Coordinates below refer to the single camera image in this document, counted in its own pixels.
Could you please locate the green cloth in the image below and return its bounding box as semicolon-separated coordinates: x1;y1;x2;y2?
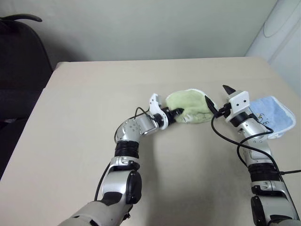
165;88;216;125

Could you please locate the black office chair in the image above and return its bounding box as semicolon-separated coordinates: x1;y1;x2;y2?
0;14;54;132

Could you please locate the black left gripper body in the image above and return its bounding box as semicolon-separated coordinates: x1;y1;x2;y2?
161;106;177;123

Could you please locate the blue cloth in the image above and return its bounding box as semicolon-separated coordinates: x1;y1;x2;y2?
247;95;297;140

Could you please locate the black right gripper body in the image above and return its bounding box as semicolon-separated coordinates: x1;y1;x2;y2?
217;102;233;120

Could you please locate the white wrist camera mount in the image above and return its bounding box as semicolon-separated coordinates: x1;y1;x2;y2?
225;90;250;123
148;93;169;130

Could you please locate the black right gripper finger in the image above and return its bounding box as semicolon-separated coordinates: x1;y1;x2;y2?
205;95;219;115
222;84;237;97

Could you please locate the white panel with oval recess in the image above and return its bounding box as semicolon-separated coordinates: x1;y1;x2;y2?
244;0;301;93

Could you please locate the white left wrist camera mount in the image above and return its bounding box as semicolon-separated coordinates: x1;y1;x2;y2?
148;93;169;130

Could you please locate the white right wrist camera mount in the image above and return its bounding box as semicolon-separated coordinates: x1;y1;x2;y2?
225;90;250;123

